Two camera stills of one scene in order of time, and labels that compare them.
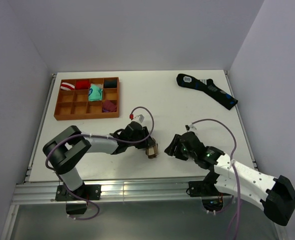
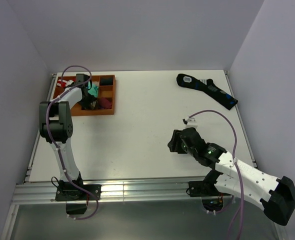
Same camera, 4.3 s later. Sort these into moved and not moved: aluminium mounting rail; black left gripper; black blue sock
Moved: black left gripper
Not moved: aluminium mounting rail; black blue sock
